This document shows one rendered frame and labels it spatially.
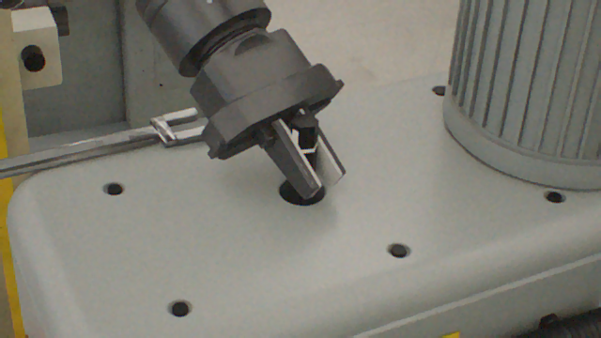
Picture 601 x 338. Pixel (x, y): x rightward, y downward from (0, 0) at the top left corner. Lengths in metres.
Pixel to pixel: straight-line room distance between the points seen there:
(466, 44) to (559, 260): 0.19
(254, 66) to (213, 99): 0.04
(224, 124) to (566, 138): 0.27
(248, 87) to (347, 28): 4.22
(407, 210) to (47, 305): 0.28
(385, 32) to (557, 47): 4.21
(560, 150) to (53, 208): 0.40
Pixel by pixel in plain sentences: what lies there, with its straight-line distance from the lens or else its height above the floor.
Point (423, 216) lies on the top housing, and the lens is 0.80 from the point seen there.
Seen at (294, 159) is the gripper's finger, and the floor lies 1.93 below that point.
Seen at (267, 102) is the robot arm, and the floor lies 1.97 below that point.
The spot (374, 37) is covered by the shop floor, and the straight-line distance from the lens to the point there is 4.93.
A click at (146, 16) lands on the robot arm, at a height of 2.00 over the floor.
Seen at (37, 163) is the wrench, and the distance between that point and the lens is 0.84.
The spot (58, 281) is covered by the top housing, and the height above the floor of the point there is 1.89.
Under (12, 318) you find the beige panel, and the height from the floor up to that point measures 0.18.
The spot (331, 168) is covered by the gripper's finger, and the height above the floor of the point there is 1.92.
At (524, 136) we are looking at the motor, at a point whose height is 1.93.
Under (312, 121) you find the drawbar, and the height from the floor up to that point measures 1.96.
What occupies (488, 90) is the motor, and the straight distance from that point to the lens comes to 0.83.
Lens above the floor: 2.39
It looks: 36 degrees down
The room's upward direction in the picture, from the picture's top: 3 degrees clockwise
